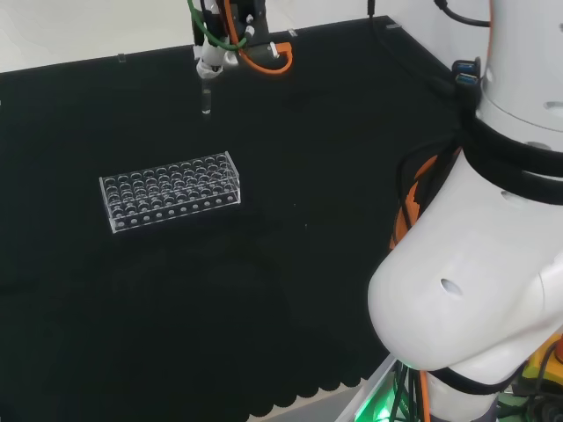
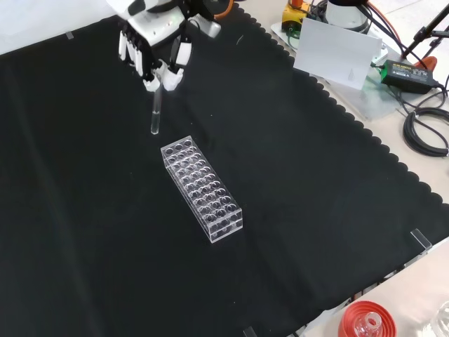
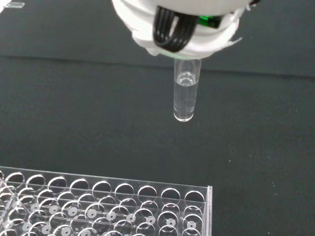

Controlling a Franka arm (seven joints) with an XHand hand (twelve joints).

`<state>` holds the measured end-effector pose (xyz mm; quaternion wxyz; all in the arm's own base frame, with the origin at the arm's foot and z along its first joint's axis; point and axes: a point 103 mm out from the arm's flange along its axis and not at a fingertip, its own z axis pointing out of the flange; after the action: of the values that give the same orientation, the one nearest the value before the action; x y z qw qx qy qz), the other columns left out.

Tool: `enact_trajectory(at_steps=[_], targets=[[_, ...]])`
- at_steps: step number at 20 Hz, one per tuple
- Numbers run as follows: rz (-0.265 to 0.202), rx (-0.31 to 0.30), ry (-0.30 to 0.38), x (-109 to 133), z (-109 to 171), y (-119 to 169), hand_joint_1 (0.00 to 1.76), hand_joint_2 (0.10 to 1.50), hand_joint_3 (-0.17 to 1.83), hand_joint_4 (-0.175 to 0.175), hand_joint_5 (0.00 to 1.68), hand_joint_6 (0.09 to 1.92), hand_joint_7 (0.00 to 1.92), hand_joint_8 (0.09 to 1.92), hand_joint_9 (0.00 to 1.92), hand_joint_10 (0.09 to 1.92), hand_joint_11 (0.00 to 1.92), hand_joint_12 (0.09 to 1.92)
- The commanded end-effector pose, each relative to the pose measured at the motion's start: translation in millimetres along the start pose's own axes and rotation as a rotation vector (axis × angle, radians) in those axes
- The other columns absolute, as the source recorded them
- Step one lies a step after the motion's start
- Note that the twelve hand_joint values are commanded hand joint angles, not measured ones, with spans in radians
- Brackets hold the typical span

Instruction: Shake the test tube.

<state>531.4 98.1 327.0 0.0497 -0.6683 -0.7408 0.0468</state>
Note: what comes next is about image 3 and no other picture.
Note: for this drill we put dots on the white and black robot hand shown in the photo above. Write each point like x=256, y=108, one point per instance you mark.
x=197, y=14

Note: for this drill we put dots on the clear acrylic test tube rack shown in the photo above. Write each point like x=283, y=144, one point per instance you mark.
x=103, y=209

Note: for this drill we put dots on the black bench cloth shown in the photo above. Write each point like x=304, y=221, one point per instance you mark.
x=73, y=110

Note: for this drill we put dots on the small clear plastic piece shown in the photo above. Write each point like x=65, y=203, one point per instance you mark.
x=13, y=5

